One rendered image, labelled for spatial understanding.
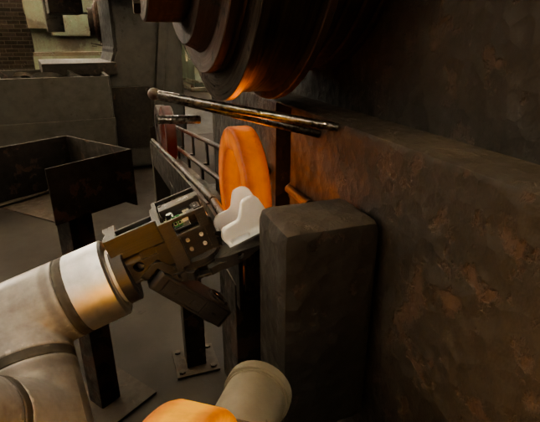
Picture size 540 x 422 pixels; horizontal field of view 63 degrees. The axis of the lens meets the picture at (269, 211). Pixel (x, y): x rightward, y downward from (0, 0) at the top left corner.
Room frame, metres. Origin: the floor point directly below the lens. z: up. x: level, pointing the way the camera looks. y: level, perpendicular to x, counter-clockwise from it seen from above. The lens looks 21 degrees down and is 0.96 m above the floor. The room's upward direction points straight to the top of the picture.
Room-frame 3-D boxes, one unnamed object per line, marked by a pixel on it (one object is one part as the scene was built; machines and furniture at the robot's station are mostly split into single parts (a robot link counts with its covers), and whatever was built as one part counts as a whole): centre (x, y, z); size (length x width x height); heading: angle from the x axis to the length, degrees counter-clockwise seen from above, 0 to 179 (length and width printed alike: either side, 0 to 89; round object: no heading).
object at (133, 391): (0.99, 0.48, 0.36); 0.26 x 0.20 x 0.72; 55
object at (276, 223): (0.40, -0.05, 0.68); 0.11 x 0.08 x 0.24; 110
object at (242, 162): (0.62, 0.04, 0.75); 0.18 x 0.03 x 0.18; 18
